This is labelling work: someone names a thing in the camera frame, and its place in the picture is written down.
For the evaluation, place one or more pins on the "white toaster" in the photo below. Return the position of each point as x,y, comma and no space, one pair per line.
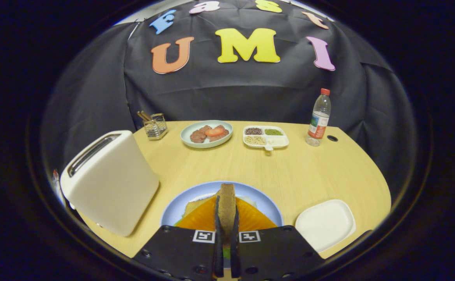
114,187

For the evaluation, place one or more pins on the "white divided bean tray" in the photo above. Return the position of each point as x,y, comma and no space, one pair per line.
265,136

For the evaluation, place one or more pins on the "black table grommet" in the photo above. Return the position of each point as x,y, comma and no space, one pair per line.
332,138

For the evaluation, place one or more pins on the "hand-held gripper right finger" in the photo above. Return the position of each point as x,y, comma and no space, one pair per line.
278,253

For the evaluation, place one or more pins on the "clear bottle with red cap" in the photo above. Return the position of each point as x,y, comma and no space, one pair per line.
319,121

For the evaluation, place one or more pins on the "blue round plate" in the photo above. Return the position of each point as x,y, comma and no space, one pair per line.
266,205

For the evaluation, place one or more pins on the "brown chopstick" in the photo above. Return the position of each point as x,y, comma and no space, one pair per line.
145,114
140,115

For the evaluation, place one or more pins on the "white square plate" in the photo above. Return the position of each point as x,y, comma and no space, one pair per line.
324,224

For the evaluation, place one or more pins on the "metal mesh utensil holder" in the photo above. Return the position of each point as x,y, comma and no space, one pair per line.
156,128

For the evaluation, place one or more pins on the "pale green round plate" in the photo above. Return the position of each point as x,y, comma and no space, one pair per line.
188,142

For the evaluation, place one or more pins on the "black backdrop cloth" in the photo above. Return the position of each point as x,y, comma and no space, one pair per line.
250,89

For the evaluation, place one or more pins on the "brown bread slice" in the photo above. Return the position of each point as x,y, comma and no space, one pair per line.
226,207

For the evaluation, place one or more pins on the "brown meat slice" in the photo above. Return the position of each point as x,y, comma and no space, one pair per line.
197,136
223,134

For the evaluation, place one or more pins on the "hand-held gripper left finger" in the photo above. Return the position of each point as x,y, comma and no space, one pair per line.
180,251

